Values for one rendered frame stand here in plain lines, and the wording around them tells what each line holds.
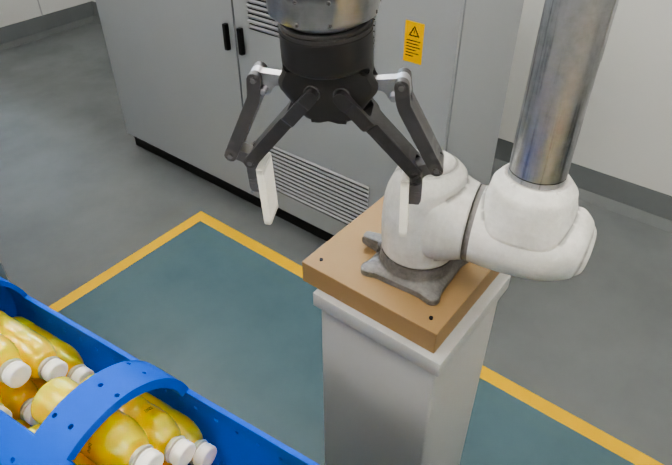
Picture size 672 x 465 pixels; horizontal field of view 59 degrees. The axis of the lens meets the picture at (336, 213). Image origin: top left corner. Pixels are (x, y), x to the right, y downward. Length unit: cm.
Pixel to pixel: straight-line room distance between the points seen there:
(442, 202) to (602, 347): 173
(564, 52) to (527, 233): 31
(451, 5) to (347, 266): 106
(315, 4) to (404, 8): 171
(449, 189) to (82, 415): 69
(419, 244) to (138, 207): 241
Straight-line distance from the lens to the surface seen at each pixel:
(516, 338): 265
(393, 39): 220
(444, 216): 111
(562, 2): 95
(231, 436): 102
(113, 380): 92
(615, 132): 341
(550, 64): 98
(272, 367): 246
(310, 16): 44
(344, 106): 50
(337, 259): 130
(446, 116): 219
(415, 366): 126
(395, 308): 120
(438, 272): 123
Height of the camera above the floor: 192
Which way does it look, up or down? 37 degrees down
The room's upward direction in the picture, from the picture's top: straight up
